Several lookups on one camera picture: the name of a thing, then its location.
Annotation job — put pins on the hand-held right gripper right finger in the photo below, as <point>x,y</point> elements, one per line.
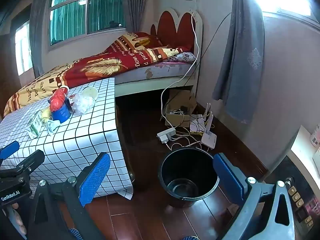
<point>227,180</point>

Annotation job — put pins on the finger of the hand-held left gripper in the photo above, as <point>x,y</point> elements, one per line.
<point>8,150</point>
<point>32,161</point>

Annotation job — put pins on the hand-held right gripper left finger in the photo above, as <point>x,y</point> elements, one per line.
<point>95,177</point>

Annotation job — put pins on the green white carton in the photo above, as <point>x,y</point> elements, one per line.
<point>33,125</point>

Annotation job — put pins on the white tissue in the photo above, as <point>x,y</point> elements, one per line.
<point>53,127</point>

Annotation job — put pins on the yellow cloth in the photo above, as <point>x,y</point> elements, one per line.
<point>46,115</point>

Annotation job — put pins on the black plastic bucket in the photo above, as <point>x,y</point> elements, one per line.
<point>175,170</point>

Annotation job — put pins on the blue cloth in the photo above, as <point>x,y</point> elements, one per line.
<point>61,112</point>

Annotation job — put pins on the red plastic bag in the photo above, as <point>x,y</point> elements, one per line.
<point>57,100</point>

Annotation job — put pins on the clear plastic bag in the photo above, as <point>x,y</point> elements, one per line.
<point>83,103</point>

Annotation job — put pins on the red paper cup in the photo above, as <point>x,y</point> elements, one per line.
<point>64,90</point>

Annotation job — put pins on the white paper bowl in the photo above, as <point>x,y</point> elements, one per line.
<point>90,92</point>

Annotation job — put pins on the person's left hand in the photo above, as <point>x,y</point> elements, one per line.
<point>20,221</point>

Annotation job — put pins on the white checked tablecloth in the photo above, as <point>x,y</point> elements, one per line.
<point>80,140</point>

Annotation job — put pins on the white router with antennae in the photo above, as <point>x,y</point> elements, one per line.
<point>196,126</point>
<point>208,138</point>

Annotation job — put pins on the blue striped slipper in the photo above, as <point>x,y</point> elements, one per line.
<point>190,238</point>
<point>75,233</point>

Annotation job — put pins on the white power strip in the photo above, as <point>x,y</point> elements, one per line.
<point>166,135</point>

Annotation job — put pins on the cardboard box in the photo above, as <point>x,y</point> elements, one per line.
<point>178,100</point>

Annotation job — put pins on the white pink container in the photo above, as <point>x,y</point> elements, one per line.
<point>315,136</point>

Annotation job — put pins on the narrow bright window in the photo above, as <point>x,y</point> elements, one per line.
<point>23,47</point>

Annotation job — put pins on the red yellow printed blanket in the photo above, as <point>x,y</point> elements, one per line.
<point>95,67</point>

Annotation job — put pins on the grey patterned curtain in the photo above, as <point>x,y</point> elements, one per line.
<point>240,62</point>

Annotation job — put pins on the white bed with red headboard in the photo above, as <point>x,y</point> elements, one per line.
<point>162,72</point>

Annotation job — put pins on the floral pillow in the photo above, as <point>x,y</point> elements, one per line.
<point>182,57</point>

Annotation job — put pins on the large window with green curtain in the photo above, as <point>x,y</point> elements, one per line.
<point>87,15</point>

